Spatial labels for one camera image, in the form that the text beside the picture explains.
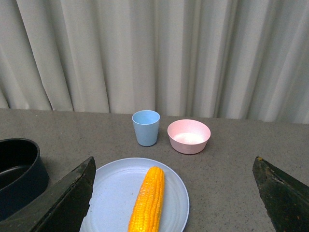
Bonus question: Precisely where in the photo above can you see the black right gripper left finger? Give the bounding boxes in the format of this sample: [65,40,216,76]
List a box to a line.
[0,157,96,232]

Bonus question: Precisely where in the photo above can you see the light blue cup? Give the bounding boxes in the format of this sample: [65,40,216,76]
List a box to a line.
[132,110,160,146]

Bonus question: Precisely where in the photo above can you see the dark blue pot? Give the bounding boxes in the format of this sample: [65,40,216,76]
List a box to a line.
[0,138,49,221]

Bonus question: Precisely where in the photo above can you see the light blue plate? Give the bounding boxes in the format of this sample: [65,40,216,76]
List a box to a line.
[80,158,190,232]

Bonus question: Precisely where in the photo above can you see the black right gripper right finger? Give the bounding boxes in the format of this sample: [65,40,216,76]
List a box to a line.
[253,157,309,232]

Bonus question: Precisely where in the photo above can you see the yellow corn cob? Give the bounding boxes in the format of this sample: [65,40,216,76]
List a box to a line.
[127,167,165,232]

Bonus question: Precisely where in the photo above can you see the pink bowl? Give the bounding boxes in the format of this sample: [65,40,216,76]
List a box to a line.
[167,119,211,155]

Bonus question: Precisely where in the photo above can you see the white curtain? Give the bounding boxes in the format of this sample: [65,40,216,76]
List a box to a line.
[0,0,309,123]

